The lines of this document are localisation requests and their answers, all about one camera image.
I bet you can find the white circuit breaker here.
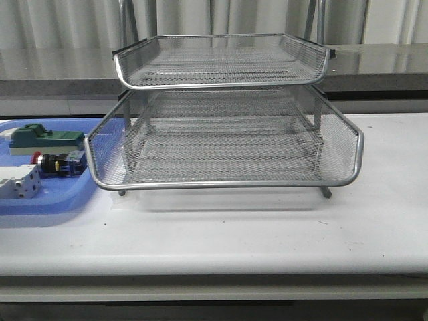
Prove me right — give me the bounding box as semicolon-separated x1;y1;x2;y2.
1;165;41;199

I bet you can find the green terminal block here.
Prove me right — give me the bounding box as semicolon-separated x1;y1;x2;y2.
9;124;85;156

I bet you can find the white curtain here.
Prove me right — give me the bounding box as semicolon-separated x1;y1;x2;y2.
1;1;427;49

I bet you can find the grey stone counter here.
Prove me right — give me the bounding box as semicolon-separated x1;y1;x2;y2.
1;44;427;119

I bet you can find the blue plastic tray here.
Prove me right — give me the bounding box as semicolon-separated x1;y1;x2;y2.
1;118;101;215

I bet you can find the grey metal rack frame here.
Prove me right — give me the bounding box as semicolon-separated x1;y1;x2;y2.
112;0;337;199

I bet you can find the silver mesh tray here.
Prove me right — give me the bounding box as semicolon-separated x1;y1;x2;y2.
113;33;330;90
84;86;364;191

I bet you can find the red emergency stop button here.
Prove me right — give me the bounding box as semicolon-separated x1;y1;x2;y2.
31;150;87;177

